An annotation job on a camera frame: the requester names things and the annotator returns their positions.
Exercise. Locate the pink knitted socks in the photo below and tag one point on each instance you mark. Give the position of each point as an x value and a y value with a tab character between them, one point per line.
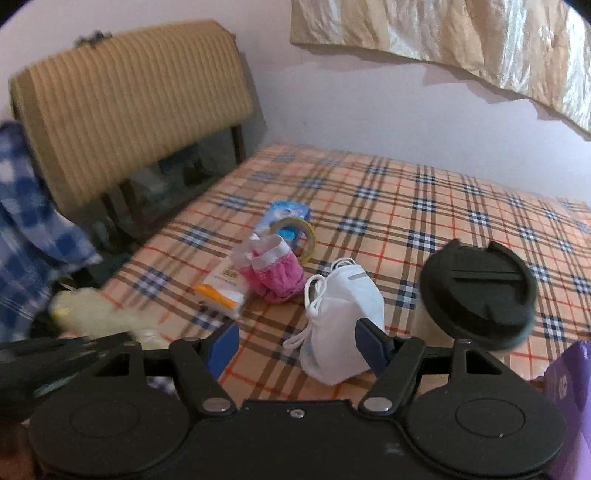
277	277

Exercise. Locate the white orange tissue packet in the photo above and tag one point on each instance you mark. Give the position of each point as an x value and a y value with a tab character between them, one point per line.
221	290

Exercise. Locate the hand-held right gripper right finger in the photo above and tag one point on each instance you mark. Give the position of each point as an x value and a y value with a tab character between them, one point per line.
371	346

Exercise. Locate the blue tissue packet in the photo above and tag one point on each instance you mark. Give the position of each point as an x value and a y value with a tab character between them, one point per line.
288	210

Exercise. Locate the golden wall cloth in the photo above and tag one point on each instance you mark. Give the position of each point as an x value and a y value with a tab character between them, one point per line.
461	32

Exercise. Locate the blue checkered cloth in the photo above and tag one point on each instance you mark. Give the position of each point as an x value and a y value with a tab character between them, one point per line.
27	230

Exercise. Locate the wooden chair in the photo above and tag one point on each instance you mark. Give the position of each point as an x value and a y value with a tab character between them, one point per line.
238	147

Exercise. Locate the grey cup with black lid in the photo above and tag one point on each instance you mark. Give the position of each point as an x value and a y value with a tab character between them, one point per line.
480	295

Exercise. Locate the purple packet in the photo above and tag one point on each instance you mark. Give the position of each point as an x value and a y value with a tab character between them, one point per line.
572	406

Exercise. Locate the white face mask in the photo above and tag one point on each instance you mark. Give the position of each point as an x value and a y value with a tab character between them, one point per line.
341	323

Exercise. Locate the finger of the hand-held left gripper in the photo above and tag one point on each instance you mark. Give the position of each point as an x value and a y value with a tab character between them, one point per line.
101	344

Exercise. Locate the black clip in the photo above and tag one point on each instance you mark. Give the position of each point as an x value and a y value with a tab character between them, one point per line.
92	38

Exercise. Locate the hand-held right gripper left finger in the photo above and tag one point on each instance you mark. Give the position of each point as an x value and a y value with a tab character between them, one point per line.
221	348

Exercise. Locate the yellow tape roll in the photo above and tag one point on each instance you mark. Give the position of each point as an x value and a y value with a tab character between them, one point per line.
310	242

